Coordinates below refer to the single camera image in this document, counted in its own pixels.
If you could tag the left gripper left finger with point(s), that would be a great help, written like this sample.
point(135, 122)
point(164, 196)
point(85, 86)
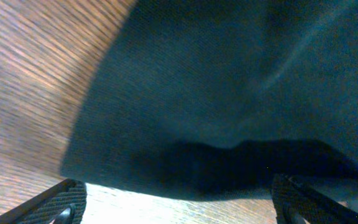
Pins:
point(63, 203)

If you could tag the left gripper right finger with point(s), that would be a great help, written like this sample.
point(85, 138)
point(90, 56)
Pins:
point(295, 202)

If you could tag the black t-shirt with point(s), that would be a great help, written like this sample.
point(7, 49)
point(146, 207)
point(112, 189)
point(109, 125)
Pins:
point(208, 100)

